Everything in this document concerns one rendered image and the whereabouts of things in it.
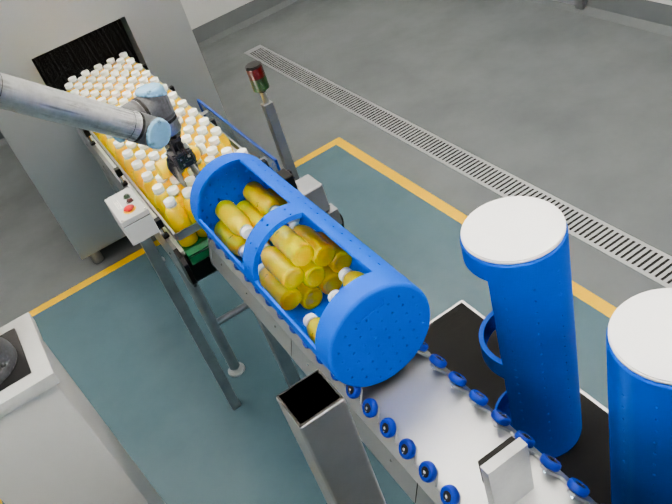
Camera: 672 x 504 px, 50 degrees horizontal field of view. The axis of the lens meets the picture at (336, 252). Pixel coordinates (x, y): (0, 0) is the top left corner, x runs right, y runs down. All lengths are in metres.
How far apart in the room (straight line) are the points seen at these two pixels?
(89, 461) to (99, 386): 1.40
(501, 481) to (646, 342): 0.45
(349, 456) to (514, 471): 0.69
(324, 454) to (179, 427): 2.44
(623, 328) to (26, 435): 1.53
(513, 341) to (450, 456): 0.55
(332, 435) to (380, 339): 0.88
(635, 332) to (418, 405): 0.51
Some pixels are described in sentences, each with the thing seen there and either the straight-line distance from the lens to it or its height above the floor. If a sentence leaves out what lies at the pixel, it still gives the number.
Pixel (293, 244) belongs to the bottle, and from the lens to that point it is 1.91.
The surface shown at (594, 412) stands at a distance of 2.68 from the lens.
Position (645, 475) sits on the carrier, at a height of 0.68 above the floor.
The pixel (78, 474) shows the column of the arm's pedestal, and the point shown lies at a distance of 2.30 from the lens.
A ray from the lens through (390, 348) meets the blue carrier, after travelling 1.74.
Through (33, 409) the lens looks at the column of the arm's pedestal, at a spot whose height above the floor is 1.02.
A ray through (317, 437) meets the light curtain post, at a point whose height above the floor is 1.67.
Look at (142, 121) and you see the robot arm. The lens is 2.18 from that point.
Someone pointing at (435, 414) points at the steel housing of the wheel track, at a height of 0.93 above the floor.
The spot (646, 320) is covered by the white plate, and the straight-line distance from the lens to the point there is 1.74.
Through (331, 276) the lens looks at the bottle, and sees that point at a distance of 1.99.
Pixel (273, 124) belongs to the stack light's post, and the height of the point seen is 1.02.
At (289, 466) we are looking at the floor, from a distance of 2.93.
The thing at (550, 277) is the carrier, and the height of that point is 0.95.
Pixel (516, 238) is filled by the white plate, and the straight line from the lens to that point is 1.97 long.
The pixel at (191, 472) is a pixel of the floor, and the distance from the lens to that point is 3.09.
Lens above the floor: 2.31
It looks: 38 degrees down
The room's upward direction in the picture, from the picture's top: 19 degrees counter-clockwise
